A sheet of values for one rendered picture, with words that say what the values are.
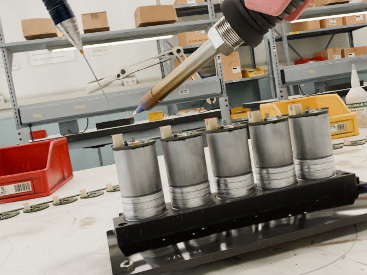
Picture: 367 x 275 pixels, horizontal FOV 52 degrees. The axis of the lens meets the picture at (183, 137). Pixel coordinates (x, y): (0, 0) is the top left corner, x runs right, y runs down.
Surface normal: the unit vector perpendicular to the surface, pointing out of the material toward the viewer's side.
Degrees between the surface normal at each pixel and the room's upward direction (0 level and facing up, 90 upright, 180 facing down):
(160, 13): 89
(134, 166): 90
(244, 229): 0
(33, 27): 89
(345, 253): 0
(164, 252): 0
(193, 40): 88
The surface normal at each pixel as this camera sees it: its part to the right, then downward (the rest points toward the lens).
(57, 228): -0.16, -0.98
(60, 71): 0.21, 0.05
